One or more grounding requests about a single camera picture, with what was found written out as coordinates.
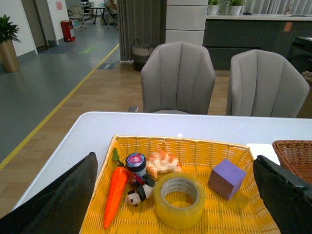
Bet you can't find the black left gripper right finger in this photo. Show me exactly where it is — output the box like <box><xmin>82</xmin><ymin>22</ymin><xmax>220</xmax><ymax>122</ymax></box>
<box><xmin>253</xmin><ymin>155</ymin><xmax>312</xmax><ymax>234</ymax></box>

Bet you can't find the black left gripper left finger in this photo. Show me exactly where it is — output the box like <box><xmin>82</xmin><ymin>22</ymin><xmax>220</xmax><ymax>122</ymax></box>
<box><xmin>0</xmin><ymin>152</ymin><xmax>98</xmax><ymax>234</ymax></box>

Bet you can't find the yellow tape roll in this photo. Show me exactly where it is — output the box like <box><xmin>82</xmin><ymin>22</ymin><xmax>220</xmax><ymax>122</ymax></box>
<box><xmin>154</xmin><ymin>173</ymin><xmax>206</xmax><ymax>230</ymax></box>

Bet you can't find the brown wicker basket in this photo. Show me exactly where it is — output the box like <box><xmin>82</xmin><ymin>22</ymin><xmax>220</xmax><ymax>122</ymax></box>
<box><xmin>273</xmin><ymin>140</ymin><xmax>312</xmax><ymax>184</ymax></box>

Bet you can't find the yellow wicker basket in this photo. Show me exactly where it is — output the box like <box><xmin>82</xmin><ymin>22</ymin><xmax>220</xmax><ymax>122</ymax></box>
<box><xmin>81</xmin><ymin>135</ymin><xmax>279</xmax><ymax>234</ymax></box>

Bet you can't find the striped laundry basket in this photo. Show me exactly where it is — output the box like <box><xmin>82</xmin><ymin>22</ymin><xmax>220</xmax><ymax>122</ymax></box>
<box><xmin>132</xmin><ymin>39</ymin><xmax>155</xmax><ymax>71</ymax></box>

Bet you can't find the orange toy carrot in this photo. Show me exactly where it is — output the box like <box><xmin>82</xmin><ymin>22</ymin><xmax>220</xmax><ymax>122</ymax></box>
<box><xmin>103</xmin><ymin>148</ymin><xmax>129</xmax><ymax>229</ymax></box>

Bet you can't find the purple foam cube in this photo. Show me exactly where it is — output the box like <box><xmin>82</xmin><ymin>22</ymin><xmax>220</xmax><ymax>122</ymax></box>
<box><xmin>208</xmin><ymin>159</ymin><xmax>247</xmax><ymax>200</ymax></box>

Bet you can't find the toy panda figure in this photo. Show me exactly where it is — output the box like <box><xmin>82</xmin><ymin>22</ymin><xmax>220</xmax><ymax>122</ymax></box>
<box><xmin>124</xmin><ymin>174</ymin><xmax>156</xmax><ymax>206</ymax></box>

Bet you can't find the small black jar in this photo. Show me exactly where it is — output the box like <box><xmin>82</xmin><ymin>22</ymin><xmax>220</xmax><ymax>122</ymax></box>
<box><xmin>126</xmin><ymin>152</ymin><xmax>147</xmax><ymax>185</ymax></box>

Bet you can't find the toy croissant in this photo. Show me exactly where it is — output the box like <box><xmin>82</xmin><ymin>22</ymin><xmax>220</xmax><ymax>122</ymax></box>
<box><xmin>146</xmin><ymin>150</ymin><xmax>182</xmax><ymax>178</ymax></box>

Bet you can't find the grey chair right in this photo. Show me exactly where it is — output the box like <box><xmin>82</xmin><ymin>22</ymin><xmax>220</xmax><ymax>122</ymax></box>
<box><xmin>226</xmin><ymin>49</ymin><xmax>310</xmax><ymax>118</ymax></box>

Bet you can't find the grey chair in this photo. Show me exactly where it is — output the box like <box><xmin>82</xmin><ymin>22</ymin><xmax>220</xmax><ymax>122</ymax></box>
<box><xmin>226</xmin><ymin>49</ymin><xmax>310</xmax><ymax>118</ymax></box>
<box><xmin>141</xmin><ymin>41</ymin><xmax>216</xmax><ymax>115</ymax></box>

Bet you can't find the potted plant gold pot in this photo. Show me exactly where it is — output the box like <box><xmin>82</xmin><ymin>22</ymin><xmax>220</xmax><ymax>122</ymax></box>
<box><xmin>0</xmin><ymin>14</ymin><xmax>20</xmax><ymax>73</ymax></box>

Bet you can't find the grey chair left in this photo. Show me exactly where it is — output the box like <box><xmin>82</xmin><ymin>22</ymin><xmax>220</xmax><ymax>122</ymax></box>
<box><xmin>141</xmin><ymin>41</ymin><xmax>216</xmax><ymax>115</ymax></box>

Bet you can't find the dark grey counter cabinet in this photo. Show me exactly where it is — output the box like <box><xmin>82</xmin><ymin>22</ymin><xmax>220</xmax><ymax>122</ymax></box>
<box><xmin>202</xmin><ymin>15</ymin><xmax>312</xmax><ymax>71</ymax></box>

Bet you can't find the red bin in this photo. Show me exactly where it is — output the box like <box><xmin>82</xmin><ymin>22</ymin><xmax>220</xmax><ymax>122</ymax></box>
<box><xmin>60</xmin><ymin>20</ymin><xmax>76</xmax><ymax>42</ymax></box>

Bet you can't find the white potted plant right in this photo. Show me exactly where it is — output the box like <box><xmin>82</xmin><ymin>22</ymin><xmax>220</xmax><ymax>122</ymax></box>
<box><xmin>227</xmin><ymin>0</ymin><xmax>245</xmax><ymax>16</ymax></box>

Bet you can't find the white potted plant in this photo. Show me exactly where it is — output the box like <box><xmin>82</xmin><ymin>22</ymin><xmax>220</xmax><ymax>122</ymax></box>
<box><xmin>227</xmin><ymin>0</ymin><xmax>245</xmax><ymax>16</ymax></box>
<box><xmin>207</xmin><ymin>0</ymin><xmax>220</xmax><ymax>15</ymax></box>

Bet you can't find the white potted plant left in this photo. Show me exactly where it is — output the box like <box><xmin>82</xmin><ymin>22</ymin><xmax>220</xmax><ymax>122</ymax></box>
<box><xmin>207</xmin><ymin>0</ymin><xmax>220</xmax><ymax>15</ymax></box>

